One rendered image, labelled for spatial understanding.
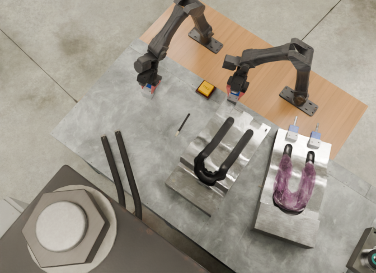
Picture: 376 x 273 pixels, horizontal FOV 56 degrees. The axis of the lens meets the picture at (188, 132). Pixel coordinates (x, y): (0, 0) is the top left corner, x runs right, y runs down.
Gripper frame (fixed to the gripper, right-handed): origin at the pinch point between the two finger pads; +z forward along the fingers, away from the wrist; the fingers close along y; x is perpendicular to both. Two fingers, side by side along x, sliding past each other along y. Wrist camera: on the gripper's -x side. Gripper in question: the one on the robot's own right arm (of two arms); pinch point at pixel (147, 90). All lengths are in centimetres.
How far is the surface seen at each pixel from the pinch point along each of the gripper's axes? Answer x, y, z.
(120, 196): -48, 16, 23
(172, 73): 16.5, 5.2, -3.9
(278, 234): -35, 84, 13
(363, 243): -20, 119, 10
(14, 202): -93, 4, -19
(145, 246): -113, 50, -69
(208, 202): -33, 52, 17
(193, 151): -22.4, 36.4, 2.7
